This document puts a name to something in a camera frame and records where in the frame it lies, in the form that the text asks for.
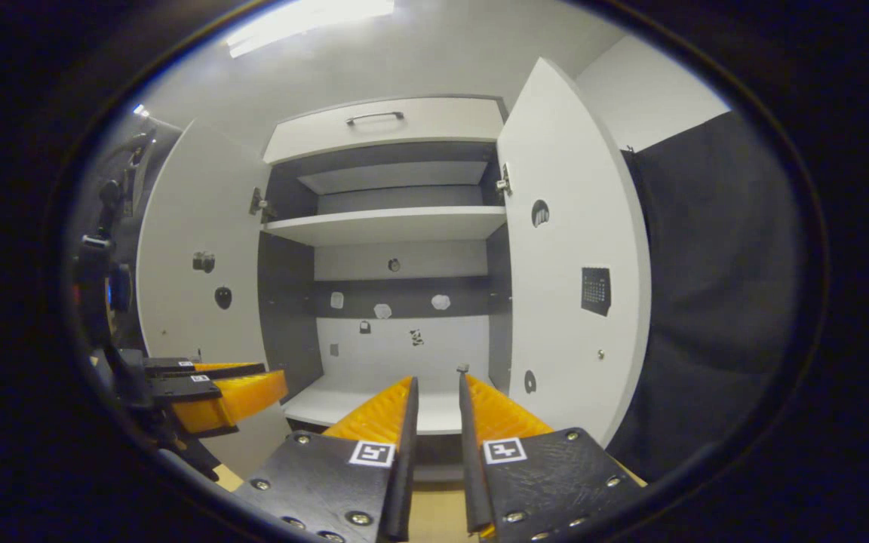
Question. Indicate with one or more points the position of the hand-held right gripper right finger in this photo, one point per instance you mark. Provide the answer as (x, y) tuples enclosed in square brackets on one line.
[(469, 467)]

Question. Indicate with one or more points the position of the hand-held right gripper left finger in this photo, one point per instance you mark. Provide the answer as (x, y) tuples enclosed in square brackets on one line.
[(409, 467)]

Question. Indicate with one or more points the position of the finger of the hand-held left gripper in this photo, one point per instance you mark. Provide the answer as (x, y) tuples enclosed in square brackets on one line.
[(185, 391), (170, 367)]

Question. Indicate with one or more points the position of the white cabinet shelf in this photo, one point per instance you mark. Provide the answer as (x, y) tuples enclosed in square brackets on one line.
[(389, 225), (321, 403), (397, 177)]

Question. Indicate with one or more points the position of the white double-door shoe cabinet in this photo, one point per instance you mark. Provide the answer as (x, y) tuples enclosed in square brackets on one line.
[(287, 317)]

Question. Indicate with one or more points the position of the metal door hinge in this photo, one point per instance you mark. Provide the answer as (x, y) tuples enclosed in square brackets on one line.
[(259, 204), (504, 181)]

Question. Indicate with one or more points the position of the white cabinet drawer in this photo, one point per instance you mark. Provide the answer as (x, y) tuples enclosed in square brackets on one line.
[(449, 121)]

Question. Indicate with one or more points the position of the small ceiling light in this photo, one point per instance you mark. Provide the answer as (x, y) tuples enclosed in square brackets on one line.
[(140, 110)]

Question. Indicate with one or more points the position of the long ceiling light panel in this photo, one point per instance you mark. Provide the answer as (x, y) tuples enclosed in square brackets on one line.
[(306, 19)]

